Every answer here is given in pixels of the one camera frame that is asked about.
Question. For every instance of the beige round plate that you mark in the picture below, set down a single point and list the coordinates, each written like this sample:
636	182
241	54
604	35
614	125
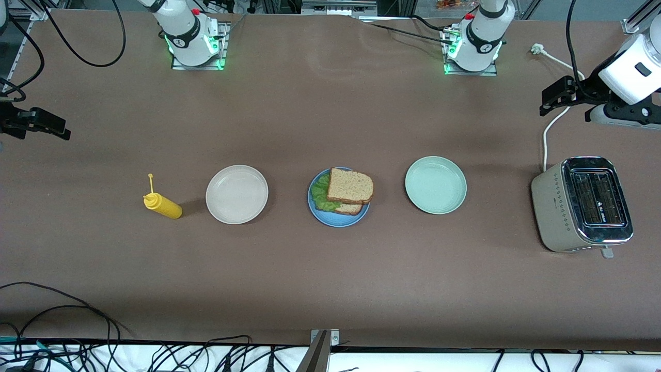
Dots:
236	194

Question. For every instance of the beige chrome toaster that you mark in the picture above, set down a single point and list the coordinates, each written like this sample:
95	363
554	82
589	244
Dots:
555	212

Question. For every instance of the brown bread slice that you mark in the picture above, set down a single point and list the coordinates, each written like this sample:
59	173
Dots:
351	208
350	185

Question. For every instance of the green lettuce leaf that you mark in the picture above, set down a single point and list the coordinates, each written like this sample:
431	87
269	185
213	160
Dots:
320	196

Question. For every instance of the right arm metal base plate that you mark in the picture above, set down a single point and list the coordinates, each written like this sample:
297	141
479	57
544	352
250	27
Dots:
199	67

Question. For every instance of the orange snack packet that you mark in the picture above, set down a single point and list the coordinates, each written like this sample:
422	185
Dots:
452	4

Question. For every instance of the pale green round plate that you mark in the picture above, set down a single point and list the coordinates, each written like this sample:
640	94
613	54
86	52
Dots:
435	185

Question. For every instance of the blue round plate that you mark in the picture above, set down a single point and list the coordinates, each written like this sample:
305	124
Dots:
335	221

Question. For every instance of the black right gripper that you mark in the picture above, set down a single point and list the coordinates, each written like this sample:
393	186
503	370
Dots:
11	122

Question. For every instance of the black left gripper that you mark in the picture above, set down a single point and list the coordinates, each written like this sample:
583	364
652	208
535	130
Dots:
588	90

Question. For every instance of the small metal corner bracket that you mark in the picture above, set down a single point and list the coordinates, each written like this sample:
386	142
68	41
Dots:
334	338

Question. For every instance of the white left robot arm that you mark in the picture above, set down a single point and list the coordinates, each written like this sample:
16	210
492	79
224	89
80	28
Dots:
480	36

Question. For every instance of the yellow mustard squeeze bottle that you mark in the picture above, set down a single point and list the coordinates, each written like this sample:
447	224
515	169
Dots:
165	205

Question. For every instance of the dark aluminium frame profile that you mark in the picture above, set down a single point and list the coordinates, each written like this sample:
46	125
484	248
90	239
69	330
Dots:
315	359

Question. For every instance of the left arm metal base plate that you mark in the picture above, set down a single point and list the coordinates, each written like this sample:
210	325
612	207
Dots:
470	74

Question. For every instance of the grey electronics box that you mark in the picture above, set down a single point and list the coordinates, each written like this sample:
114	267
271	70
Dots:
338	8

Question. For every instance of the silver aluminium frame profile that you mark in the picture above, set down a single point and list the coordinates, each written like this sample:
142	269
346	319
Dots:
632	26

